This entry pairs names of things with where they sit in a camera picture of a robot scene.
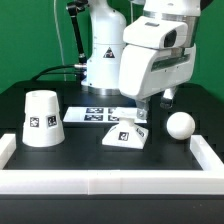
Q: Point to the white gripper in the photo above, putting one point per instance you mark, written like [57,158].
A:
[145,72]

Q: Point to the white lamp bulb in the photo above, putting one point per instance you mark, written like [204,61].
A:
[180,125]

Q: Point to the white lamp base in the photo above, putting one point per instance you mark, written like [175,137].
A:
[126,133]

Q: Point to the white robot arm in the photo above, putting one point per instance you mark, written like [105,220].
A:
[108,25]

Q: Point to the white lamp shade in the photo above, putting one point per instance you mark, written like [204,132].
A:
[42,126]

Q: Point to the white marker sheet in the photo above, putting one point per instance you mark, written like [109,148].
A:
[100,114]

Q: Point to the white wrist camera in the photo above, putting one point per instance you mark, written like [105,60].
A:
[156,34]

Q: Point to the white U-shaped border frame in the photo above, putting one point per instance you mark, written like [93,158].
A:
[209,180]

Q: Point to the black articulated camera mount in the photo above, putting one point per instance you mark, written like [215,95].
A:
[74,8]

